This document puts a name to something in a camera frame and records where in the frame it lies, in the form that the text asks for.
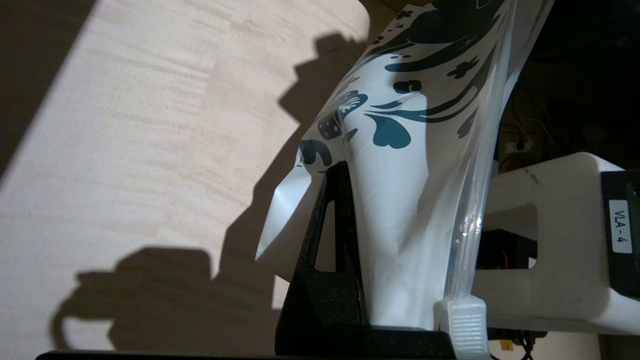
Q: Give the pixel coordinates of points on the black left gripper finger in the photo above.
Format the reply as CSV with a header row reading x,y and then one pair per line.
x,y
325,290

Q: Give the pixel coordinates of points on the white floral plastic bag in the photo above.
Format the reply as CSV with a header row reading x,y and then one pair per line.
x,y
415,175

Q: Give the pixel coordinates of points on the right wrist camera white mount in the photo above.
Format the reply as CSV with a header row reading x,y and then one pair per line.
x,y
550,250

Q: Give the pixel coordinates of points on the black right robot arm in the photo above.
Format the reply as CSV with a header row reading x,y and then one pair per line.
x,y
575,75

